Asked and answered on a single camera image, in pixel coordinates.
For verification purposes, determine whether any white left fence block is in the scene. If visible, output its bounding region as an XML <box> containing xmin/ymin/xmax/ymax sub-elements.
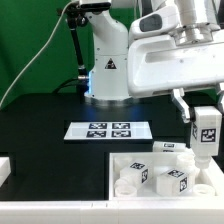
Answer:
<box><xmin>0</xmin><ymin>157</ymin><xmax>11</xmax><ymax>187</ymax></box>

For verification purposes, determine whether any white cable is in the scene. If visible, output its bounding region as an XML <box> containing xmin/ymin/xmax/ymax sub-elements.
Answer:
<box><xmin>0</xmin><ymin>0</ymin><xmax>79</xmax><ymax>108</ymax></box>

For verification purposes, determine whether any white fence block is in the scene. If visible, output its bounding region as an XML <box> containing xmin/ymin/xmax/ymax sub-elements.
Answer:
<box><xmin>0</xmin><ymin>157</ymin><xmax>11</xmax><ymax>187</ymax></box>
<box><xmin>206</xmin><ymin>160</ymin><xmax>224</xmax><ymax>198</ymax></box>

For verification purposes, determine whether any white square tabletop tray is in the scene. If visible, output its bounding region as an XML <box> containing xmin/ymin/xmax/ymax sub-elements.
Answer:
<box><xmin>109</xmin><ymin>152</ymin><xmax>224</xmax><ymax>200</ymax></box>

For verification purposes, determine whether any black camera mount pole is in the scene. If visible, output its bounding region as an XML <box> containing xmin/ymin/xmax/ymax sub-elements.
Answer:
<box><xmin>54</xmin><ymin>3</ymin><xmax>89</xmax><ymax>94</ymax></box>

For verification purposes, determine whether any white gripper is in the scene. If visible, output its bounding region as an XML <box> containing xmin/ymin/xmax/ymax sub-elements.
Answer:
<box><xmin>127</xmin><ymin>4</ymin><xmax>224</xmax><ymax>123</ymax></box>

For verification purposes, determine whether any white marker base plate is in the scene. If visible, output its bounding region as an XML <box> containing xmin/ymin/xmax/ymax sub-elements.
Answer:
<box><xmin>64</xmin><ymin>122</ymin><xmax>152</xmax><ymax>141</ymax></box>

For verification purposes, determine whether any white front fence bar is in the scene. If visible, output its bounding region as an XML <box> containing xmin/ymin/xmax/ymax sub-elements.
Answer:
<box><xmin>0</xmin><ymin>200</ymin><xmax>224</xmax><ymax>224</ymax></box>

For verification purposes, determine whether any white right fence block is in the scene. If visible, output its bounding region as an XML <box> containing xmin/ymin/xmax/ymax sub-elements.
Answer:
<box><xmin>206</xmin><ymin>160</ymin><xmax>224</xmax><ymax>198</ymax></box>

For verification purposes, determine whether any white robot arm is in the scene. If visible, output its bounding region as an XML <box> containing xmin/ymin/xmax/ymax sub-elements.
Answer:
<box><xmin>80</xmin><ymin>0</ymin><xmax>224</xmax><ymax>123</ymax></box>

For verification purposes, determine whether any black camera on mount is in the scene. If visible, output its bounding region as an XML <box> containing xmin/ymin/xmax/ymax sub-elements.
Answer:
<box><xmin>79</xmin><ymin>0</ymin><xmax>111</xmax><ymax>11</ymax></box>

